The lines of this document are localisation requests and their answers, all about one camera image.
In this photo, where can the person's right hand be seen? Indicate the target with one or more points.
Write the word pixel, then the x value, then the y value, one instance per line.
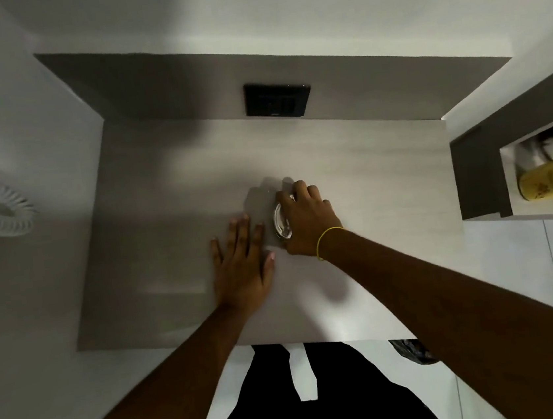
pixel 308 223

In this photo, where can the person's left middle finger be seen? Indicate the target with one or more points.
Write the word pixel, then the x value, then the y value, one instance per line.
pixel 243 234

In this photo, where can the grey wall niche shelf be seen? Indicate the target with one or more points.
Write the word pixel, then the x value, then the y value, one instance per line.
pixel 519 159

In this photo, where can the person's right fingers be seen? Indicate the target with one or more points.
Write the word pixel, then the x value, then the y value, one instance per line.
pixel 300 195

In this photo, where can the white crumpled plastic bag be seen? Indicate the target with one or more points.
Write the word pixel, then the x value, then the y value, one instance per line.
pixel 543 149

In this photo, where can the clear drinking glass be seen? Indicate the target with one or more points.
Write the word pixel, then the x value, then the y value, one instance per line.
pixel 281 222

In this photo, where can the person's left little finger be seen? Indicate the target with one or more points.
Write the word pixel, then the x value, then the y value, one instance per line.
pixel 216 251

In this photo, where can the black plastic bag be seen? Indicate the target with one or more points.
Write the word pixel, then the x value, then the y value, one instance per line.
pixel 414 350

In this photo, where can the yellow thread wristband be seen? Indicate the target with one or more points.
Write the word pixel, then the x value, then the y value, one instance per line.
pixel 324 241

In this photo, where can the person's left hand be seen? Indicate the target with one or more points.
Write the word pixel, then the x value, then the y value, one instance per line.
pixel 242 275

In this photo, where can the person's left forearm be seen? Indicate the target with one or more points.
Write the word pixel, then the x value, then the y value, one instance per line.
pixel 158 394

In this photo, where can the person's left thumb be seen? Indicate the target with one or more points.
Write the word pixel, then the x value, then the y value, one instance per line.
pixel 268 263

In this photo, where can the person's right forearm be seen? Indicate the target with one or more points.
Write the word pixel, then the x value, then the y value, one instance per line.
pixel 473 323

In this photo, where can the person's black trousers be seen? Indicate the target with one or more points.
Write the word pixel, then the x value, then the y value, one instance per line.
pixel 323 400

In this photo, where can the black wall switch plate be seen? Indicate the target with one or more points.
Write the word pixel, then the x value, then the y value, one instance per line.
pixel 277 99

